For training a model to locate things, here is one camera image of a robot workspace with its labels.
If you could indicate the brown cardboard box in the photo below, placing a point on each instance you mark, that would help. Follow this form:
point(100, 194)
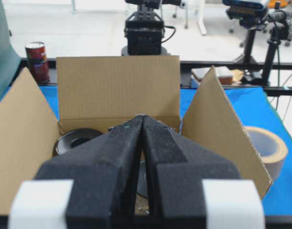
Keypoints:
point(101, 92)

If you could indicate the dark green cloth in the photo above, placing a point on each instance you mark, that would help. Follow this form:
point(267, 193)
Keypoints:
point(9, 59)

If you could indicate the beige packing tape roll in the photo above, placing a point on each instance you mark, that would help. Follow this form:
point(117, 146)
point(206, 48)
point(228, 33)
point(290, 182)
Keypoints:
point(272, 149)

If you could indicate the black round object in box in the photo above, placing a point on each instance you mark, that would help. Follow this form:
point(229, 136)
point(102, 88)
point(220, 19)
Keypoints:
point(74, 138)

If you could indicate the blue table mat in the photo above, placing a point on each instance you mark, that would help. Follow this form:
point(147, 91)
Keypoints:
point(253, 109)

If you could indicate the red printed can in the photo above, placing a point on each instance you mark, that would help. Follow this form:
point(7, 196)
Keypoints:
point(37, 61)

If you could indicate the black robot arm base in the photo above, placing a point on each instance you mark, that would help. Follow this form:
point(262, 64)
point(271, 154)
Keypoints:
point(145, 30)

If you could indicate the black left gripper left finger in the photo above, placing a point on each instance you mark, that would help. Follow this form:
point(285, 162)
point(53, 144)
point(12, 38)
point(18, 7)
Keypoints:
point(85, 188)

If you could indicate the blue and black camera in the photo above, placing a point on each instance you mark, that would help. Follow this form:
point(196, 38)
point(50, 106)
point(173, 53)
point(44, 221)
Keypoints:
point(250, 13)

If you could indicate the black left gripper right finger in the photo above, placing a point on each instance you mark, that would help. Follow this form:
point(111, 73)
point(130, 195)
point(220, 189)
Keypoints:
point(191, 187)

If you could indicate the black camera stand pole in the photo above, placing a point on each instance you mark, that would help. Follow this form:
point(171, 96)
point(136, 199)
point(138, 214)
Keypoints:
point(246, 57)

